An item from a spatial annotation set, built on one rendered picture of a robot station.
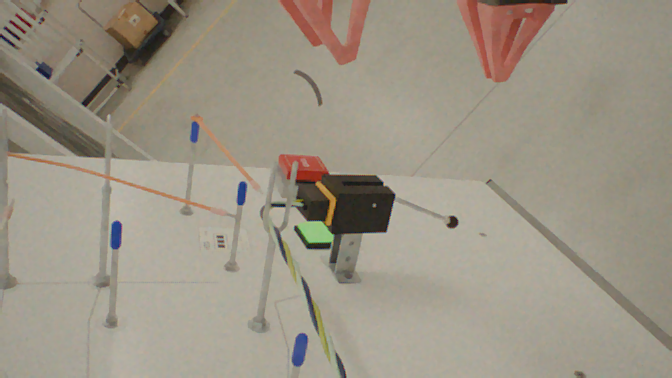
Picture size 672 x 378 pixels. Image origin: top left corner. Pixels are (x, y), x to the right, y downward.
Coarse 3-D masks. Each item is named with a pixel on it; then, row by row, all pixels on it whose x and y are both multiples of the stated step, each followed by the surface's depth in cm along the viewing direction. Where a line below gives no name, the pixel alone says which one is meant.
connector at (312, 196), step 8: (304, 192) 58; (312, 192) 58; (320, 192) 58; (304, 200) 58; (312, 200) 57; (320, 200) 57; (328, 200) 57; (304, 208) 57; (312, 208) 57; (320, 208) 57; (304, 216) 58; (312, 216) 57; (320, 216) 58
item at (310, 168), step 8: (280, 160) 78; (288, 160) 77; (296, 160) 77; (304, 160) 78; (312, 160) 78; (320, 160) 79; (288, 168) 75; (304, 168) 75; (312, 168) 76; (320, 168) 76; (288, 176) 74; (296, 176) 75; (304, 176) 75; (312, 176) 75; (320, 176) 76
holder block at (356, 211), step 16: (336, 176) 60; (352, 176) 61; (368, 176) 62; (336, 192) 57; (352, 192) 57; (368, 192) 58; (384, 192) 59; (336, 208) 57; (352, 208) 58; (368, 208) 59; (384, 208) 59; (336, 224) 58; (352, 224) 59; (368, 224) 59; (384, 224) 60
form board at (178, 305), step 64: (64, 192) 67; (128, 192) 70; (192, 192) 72; (256, 192) 75; (448, 192) 86; (0, 256) 55; (64, 256) 56; (128, 256) 58; (192, 256) 60; (256, 256) 62; (384, 256) 67; (448, 256) 70; (512, 256) 73; (0, 320) 47; (64, 320) 49; (128, 320) 50; (192, 320) 52; (384, 320) 57; (448, 320) 58; (512, 320) 60; (576, 320) 62
